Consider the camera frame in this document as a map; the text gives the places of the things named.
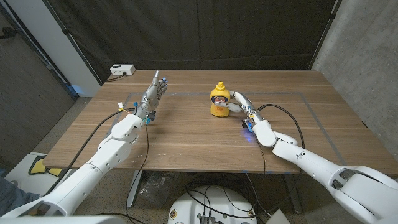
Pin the white power strip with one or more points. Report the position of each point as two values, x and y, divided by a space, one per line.
122 69

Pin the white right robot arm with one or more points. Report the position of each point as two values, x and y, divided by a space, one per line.
311 161

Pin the white paper sheet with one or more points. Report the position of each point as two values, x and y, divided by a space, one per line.
278 217

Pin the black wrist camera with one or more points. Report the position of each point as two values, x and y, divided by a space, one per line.
247 126
151 117

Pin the black backdrop stand pole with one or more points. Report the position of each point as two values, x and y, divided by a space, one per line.
66 32
326 31

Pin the black backdrop cloth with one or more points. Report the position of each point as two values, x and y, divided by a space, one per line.
199 31

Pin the grey table leg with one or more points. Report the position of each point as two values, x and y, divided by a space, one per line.
293 196

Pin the dark wooden door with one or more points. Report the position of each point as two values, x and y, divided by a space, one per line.
25 93

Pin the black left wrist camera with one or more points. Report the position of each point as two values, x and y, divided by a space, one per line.
151 117

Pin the yellow mustard bottle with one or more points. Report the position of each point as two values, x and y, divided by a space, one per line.
219 111

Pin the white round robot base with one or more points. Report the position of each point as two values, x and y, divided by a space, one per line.
192 208

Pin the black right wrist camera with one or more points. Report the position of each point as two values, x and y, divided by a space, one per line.
247 126

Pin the white table leg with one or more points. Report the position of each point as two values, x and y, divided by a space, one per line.
135 189

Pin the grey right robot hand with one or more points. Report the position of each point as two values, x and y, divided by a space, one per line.
247 104

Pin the yellow black floor marker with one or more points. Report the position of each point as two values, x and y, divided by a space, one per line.
38 168

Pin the white robot torso edge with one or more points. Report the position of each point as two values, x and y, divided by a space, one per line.
62 220

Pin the person leg in blue jeans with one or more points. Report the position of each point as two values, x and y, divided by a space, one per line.
12 196

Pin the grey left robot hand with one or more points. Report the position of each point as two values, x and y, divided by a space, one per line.
150 96

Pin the clear plastic bag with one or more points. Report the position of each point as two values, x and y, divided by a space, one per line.
158 186

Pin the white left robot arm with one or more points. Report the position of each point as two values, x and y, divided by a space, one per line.
109 155

